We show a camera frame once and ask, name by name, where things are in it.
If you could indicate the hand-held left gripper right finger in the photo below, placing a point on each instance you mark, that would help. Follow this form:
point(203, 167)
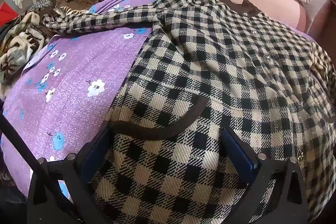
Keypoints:
point(239, 151)

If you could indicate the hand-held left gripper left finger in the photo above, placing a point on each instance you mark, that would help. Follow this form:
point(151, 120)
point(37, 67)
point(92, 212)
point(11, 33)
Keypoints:
point(92, 159)

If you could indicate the black beige checkered coat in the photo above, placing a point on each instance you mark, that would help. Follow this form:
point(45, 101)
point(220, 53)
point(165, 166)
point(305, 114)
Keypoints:
point(210, 77)

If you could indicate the purple floral bed sheet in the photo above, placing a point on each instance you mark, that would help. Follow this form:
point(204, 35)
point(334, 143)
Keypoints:
point(78, 66)

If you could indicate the beige brown patterned blanket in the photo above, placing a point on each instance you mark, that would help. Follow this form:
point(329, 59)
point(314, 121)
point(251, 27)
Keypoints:
point(18, 40)

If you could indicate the brown pink armrest cushion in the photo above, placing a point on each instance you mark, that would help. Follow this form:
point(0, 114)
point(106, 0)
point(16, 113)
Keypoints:
point(324, 14)

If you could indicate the houndstooth garment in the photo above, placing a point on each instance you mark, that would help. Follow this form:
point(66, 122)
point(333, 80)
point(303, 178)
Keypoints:
point(40, 4)

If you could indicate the red cloth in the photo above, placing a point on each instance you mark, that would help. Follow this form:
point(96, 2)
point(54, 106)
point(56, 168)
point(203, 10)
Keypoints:
point(6, 12)

